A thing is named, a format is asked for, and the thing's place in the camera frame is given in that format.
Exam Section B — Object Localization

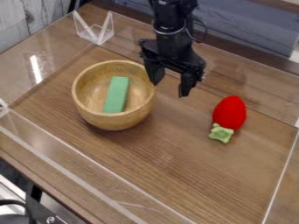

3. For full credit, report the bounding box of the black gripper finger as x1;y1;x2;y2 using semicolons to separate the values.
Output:
144;59;164;85
178;72;197;97

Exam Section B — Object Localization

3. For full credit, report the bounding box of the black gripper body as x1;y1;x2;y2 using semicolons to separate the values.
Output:
138;29;206;81

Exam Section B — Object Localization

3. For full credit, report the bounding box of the red plush strawberry toy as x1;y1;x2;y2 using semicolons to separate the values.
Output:
209;95;246;144

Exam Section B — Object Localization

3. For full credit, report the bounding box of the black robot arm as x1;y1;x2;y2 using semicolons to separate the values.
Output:
138;0;206;97

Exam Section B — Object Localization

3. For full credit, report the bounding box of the wooden bowl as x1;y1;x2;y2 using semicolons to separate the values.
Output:
70;59;156;130

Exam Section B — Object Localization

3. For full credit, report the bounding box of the green rectangular block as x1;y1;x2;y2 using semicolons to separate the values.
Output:
102;76;129;113

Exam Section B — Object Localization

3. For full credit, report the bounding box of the clear acrylic table guard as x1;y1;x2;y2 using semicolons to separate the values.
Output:
0;16;299;224

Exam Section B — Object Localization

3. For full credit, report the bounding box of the clear acrylic corner bracket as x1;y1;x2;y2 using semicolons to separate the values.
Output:
71;11;114;46

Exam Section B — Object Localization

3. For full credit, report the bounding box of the black metal table bracket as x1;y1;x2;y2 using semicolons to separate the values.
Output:
22;181;77;224

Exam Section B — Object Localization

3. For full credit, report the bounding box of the black cable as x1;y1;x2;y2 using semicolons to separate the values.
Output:
0;199;38;224

